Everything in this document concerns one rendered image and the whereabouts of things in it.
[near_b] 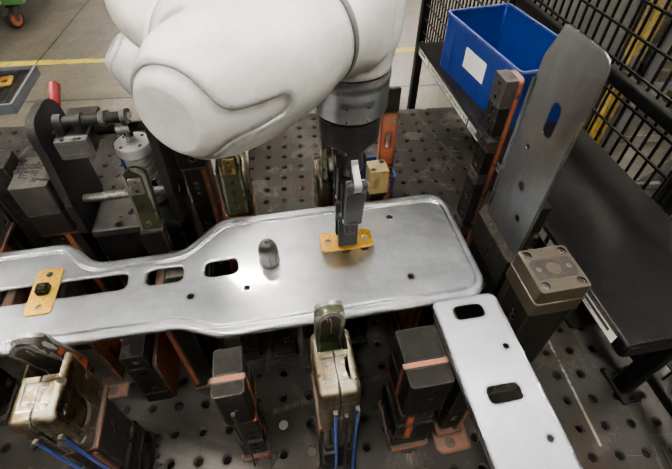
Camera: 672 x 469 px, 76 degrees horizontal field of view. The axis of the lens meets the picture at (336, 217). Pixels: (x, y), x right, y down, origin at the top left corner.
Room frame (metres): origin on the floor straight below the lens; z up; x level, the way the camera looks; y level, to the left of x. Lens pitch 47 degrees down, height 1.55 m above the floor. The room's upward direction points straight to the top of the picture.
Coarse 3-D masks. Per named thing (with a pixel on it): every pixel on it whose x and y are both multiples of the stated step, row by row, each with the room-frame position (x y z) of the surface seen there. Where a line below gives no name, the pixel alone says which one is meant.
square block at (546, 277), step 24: (528, 264) 0.37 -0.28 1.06; (552, 264) 0.37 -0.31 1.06; (576, 264) 0.37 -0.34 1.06; (504, 288) 0.39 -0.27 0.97; (528, 288) 0.35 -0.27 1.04; (552, 288) 0.33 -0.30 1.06; (576, 288) 0.33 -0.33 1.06; (504, 312) 0.37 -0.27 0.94; (528, 312) 0.33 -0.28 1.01; (552, 312) 0.33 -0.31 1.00; (528, 336) 0.33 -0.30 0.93; (528, 360) 0.34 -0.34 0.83; (504, 384) 0.33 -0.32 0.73
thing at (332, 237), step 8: (360, 232) 0.46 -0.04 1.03; (368, 232) 0.46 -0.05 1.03; (320, 240) 0.45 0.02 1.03; (328, 240) 0.45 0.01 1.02; (336, 240) 0.45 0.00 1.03; (360, 240) 0.45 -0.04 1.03; (368, 240) 0.45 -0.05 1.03; (328, 248) 0.43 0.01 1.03; (336, 248) 0.43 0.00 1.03; (344, 248) 0.43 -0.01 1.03; (352, 248) 0.43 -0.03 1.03
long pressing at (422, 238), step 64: (0, 256) 0.43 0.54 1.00; (64, 256) 0.43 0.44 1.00; (192, 256) 0.43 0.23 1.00; (256, 256) 0.43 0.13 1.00; (320, 256) 0.43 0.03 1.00; (384, 256) 0.43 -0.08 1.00; (448, 256) 0.43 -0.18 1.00; (0, 320) 0.32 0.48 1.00; (64, 320) 0.32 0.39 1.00; (128, 320) 0.32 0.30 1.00; (192, 320) 0.32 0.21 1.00; (256, 320) 0.32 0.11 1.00
